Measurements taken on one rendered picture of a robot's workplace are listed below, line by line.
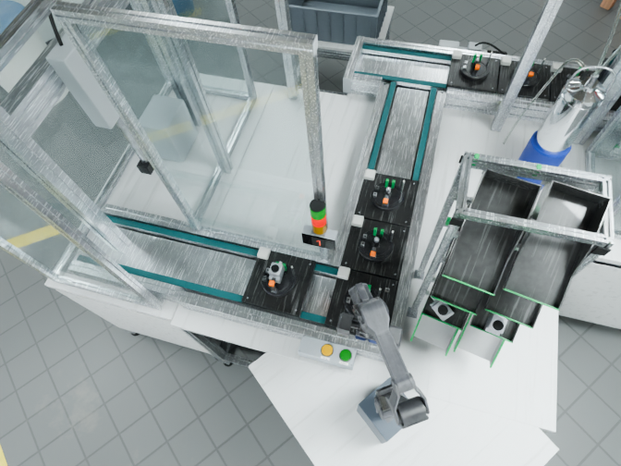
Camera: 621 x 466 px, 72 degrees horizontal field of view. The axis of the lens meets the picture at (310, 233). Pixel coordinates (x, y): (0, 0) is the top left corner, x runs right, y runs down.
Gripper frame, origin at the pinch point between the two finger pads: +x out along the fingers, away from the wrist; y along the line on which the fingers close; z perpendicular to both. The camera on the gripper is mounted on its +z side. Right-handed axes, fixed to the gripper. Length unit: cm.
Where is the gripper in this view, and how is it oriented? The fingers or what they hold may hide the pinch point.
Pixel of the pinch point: (368, 335)
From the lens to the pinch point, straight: 134.4
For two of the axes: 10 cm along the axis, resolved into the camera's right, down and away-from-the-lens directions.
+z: 2.7, -8.6, 4.4
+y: -9.6, -2.1, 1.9
